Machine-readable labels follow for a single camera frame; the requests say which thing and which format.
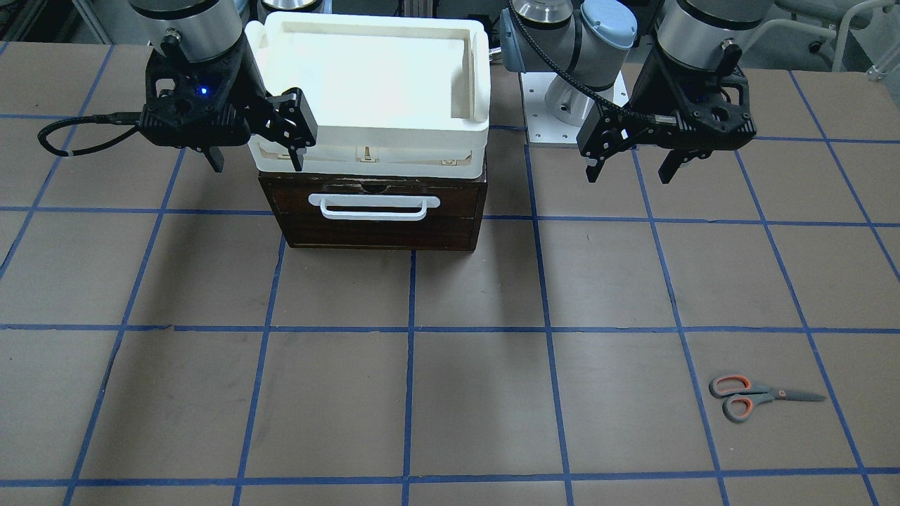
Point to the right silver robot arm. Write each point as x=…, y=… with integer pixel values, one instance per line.
x=211, y=27

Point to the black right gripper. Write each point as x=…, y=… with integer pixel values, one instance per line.
x=247, y=79

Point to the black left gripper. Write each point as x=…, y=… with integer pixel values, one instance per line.
x=648, y=88

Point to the grey orange scissors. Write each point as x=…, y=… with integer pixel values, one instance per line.
x=740, y=395

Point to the dark wooden drawer cabinet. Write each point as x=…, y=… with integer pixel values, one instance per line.
x=373, y=211

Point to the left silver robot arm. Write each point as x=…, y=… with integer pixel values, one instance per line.
x=586, y=43

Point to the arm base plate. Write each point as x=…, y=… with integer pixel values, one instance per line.
x=553, y=110

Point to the white plastic toolbox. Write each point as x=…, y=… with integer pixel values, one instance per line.
x=391, y=96

